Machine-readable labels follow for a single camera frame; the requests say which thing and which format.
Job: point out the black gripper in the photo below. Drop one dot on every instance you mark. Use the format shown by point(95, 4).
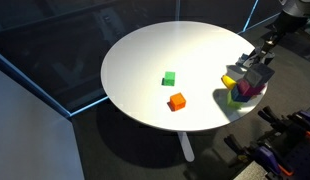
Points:
point(283, 28)

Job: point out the yellow toy banana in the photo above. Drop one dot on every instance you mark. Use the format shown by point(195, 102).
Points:
point(227, 81)

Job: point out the dark grey cube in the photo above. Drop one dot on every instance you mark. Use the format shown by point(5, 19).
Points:
point(258, 76)

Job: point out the magenta block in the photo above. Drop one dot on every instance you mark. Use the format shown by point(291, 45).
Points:
point(245, 88)

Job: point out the dark blue block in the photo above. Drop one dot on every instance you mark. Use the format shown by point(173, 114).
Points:
point(238, 96)

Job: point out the lime green block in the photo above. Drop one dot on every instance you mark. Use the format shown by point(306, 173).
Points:
point(232, 102)

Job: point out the black purple clamp orange tip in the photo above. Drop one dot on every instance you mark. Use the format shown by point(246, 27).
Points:
point(261, 155)
point(278, 121)

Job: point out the small green cube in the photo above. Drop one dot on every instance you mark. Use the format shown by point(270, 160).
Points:
point(169, 78)

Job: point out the small orange cube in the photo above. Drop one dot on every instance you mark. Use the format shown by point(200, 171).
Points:
point(177, 101)

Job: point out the black perforated mounting board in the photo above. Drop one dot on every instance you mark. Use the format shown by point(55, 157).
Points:
point(303, 156)

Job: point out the white table leg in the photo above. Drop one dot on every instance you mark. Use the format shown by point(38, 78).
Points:
point(186, 148)

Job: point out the blue lit metal frame rail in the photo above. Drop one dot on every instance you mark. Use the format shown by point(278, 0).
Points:
point(35, 88)

